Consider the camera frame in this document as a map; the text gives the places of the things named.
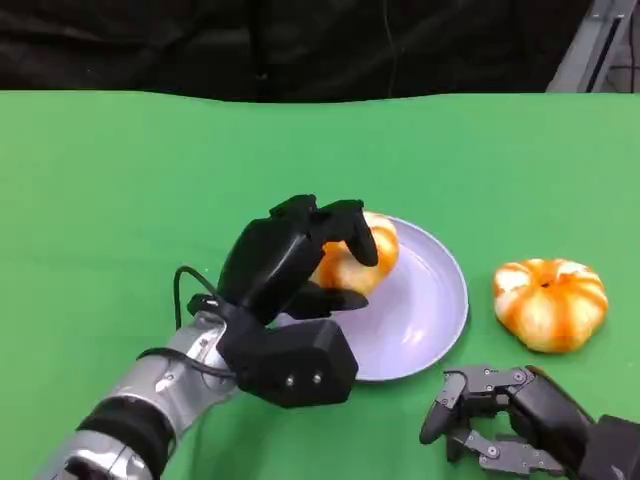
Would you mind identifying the lilac plate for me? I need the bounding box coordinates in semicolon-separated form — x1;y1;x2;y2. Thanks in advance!
277;215;471;383

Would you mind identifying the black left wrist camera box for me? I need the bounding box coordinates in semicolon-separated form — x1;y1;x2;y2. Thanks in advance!
216;318;360;409

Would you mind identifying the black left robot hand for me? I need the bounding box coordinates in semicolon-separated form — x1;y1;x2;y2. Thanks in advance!
216;193;380;327

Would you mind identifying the grey metal frame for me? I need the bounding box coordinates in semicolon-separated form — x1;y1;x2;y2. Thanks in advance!
544;0;640;94

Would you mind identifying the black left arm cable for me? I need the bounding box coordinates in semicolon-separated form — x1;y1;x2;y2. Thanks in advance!
173;265;222;332

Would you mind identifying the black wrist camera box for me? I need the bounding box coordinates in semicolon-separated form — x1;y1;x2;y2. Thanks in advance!
578;413;640;480
216;318;360;409

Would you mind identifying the orange white toy bread roll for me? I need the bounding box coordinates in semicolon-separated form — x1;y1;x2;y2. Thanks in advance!
492;258;610;354
307;211;401;295

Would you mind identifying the green table cloth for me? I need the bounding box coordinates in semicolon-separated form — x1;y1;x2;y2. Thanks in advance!
0;89;640;480

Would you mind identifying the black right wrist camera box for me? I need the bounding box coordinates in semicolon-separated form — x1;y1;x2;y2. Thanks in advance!
578;413;640;480

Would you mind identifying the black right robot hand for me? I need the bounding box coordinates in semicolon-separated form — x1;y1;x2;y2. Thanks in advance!
418;364;597;476

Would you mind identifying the black backdrop curtain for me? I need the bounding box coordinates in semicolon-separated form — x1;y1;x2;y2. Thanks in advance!
0;0;594;104

